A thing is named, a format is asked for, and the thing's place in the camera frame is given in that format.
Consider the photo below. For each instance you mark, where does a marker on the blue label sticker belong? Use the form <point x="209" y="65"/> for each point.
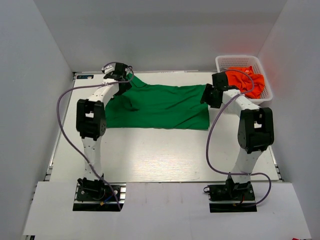
<point x="85" y="76"/>

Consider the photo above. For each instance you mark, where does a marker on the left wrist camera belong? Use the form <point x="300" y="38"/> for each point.
<point x="115" y="70"/>

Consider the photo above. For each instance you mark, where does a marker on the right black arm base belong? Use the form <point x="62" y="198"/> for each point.
<point x="231" y="197"/>

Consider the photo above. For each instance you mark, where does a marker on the white plastic basket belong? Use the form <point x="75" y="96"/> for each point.
<point x="224" y="62"/>

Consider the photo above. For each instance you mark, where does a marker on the green t-shirt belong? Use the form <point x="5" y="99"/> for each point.
<point x="158" y="106"/>

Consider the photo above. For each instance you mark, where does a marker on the orange t-shirt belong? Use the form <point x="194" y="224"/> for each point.
<point x="243" y="83"/>

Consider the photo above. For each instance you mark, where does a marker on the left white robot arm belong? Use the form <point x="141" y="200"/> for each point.
<point x="91" y="120"/>

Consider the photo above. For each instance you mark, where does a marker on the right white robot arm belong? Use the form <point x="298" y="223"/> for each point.
<point x="255" y="129"/>

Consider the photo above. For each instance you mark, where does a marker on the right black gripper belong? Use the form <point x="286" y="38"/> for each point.
<point x="205" y="96"/>

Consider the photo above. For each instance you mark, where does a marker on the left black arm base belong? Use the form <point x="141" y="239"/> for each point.
<point x="96" y="196"/>

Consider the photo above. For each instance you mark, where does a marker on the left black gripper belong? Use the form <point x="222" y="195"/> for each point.
<point x="128" y="86"/>

